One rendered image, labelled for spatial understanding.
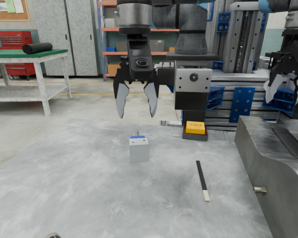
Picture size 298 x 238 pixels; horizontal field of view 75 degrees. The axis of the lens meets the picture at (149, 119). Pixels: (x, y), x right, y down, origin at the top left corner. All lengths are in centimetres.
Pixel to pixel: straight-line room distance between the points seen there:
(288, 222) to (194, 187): 18
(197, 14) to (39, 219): 86
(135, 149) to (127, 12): 32
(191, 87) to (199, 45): 21
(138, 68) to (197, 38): 58
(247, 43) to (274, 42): 546
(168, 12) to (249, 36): 41
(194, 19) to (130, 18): 51
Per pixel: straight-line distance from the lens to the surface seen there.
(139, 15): 45
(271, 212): 43
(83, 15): 575
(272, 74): 68
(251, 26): 110
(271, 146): 52
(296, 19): 69
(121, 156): 57
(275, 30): 653
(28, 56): 311
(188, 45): 91
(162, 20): 94
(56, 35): 602
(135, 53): 42
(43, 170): 57
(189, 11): 93
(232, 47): 106
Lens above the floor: 111
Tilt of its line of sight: 23 degrees down
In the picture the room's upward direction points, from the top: straight up
